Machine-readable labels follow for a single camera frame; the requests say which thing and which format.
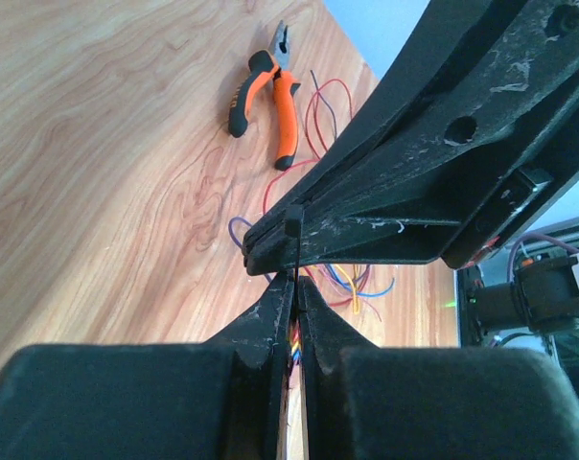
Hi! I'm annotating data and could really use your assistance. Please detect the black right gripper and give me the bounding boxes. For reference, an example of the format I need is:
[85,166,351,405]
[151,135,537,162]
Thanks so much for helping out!
[243,1,579,275]

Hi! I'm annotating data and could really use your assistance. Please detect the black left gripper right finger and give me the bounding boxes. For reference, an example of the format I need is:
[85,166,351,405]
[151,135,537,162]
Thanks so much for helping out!
[297,278,579,459]

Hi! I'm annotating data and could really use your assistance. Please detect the dark purple wire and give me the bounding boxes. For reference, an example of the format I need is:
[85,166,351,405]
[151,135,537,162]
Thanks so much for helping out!
[227,69,338,284]

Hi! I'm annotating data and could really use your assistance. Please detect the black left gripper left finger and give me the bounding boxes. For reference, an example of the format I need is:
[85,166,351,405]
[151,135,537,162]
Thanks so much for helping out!
[0,273,294,459]

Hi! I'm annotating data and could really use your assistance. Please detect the orange black needle-nose pliers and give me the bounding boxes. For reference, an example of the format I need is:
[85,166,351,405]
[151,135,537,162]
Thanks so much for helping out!
[227,18,303,173]

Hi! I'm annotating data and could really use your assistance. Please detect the black zip tie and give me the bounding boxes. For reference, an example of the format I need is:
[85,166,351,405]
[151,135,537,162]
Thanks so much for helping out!
[285,205,304,321]

